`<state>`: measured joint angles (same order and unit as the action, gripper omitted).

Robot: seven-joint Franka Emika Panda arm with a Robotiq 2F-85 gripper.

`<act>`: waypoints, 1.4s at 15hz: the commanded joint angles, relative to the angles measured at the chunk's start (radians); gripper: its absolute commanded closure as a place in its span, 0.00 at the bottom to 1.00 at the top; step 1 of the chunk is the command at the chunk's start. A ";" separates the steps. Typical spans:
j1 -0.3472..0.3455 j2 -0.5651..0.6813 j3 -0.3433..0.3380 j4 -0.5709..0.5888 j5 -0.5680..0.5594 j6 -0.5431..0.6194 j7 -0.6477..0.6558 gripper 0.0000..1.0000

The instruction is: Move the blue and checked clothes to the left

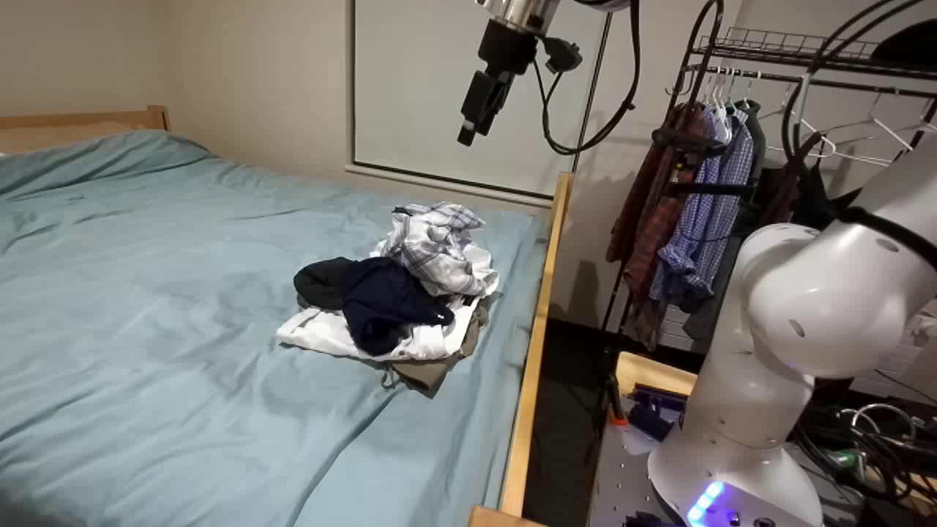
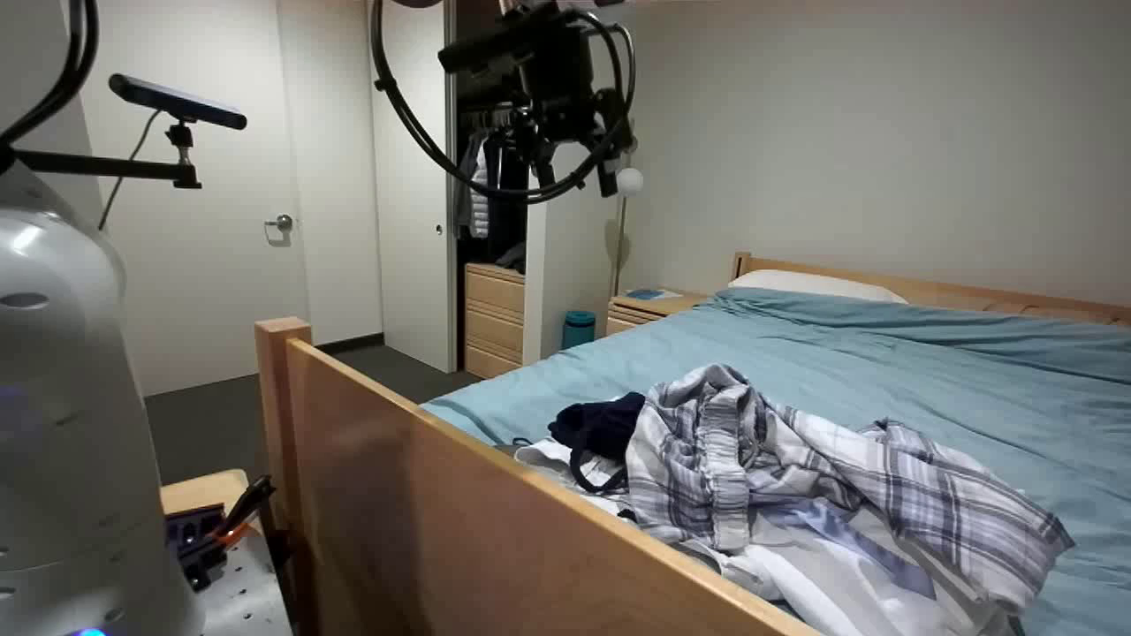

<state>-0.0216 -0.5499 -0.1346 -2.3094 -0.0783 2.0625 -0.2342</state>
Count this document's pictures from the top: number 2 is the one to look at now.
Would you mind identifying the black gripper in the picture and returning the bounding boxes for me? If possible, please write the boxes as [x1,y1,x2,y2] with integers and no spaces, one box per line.
[474,49,601,197]

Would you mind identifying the navy blue cloth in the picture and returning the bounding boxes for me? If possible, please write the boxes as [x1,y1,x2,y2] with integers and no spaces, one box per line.
[543,390,652,465]

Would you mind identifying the checked plaid shirt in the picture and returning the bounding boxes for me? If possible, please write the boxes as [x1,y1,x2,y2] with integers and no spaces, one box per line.
[620,361,1079,616]

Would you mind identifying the clothes hanging in closet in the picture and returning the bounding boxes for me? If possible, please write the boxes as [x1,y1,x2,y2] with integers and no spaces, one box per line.
[457,125,533,272]

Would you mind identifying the floor lamp with round bulb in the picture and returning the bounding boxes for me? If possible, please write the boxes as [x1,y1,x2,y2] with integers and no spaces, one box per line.
[607,163,652,298]

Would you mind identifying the white closet door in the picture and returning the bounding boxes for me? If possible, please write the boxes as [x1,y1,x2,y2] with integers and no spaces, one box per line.
[370,0,462,377]

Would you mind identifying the wooden drawer dresser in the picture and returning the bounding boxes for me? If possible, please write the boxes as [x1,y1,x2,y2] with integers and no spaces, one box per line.
[460,258,529,383]

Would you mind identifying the teal bottle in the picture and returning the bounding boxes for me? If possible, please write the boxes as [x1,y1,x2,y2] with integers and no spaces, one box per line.
[559,309,601,352]

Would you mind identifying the wooden nightstand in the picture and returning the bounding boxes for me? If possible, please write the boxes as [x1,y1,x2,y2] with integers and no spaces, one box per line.
[605,288,713,339]

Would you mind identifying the white room door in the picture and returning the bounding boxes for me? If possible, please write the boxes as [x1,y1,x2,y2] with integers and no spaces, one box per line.
[103,0,389,398]

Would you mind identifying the white pillow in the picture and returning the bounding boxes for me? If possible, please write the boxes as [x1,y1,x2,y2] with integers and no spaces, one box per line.
[725,265,912,309]

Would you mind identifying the black tripod stand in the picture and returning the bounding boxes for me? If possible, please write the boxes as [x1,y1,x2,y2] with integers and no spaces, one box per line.
[0,72,252,196]

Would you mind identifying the wooden bed footboard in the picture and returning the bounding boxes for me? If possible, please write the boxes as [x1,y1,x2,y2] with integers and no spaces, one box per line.
[252,312,825,636]

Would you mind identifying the small wooden box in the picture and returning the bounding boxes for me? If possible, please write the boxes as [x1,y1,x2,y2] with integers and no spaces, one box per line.
[155,465,256,523]

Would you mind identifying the black and orange tools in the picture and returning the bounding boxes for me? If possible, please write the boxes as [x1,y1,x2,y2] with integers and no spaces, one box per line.
[175,474,284,595]

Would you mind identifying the wooden bed headboard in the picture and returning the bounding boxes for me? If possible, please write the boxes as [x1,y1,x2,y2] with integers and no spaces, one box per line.
[731,250,1131,329]

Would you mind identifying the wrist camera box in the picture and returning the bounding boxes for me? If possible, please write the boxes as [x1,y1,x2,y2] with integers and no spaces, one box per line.
[440,17,593,77]

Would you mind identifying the metal door handle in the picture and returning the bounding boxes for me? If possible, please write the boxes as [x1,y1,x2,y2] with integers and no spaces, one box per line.
[261,209,296,250]

